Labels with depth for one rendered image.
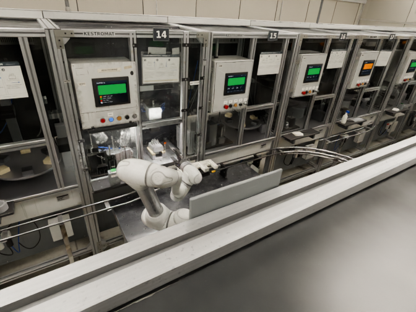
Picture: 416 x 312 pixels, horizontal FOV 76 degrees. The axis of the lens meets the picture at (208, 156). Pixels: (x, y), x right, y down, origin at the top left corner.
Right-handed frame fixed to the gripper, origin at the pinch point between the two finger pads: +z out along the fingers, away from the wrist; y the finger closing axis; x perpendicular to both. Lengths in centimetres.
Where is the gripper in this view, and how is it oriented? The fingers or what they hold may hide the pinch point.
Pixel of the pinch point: (173, 154)
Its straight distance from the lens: 221.2
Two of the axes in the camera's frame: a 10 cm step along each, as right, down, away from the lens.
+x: -8.5, 2.1, -4.8
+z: -5.2, -4.5, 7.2
